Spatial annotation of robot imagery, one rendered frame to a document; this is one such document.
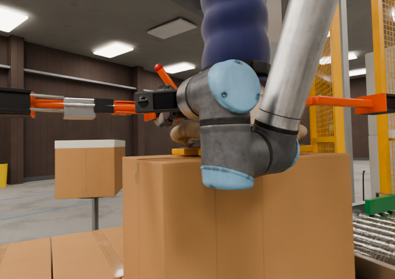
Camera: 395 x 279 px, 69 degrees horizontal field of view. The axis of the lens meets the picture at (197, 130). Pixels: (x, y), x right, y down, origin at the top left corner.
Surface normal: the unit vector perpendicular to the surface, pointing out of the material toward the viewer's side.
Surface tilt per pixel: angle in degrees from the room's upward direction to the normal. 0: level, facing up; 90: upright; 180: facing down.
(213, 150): 91
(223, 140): 91
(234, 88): 85
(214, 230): 90
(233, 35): 76
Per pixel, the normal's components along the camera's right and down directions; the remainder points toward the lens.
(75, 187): 0.12, -0.04
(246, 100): 0.45, -0.14
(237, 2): -0.19, -0.37
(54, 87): 0.78, -0.04
